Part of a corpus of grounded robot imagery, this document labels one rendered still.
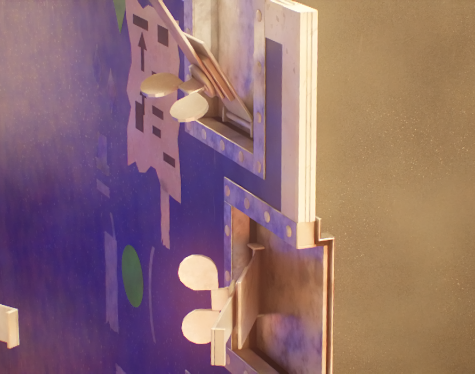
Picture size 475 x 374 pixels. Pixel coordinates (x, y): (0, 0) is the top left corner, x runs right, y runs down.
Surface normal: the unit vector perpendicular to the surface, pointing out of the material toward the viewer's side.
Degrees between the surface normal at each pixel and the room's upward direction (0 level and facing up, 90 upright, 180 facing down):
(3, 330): 90
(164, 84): 24
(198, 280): 102
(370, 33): 90
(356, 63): 90
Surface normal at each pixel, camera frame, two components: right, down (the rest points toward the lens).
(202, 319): -0.02, 0.47
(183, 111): -0.22, -0.79
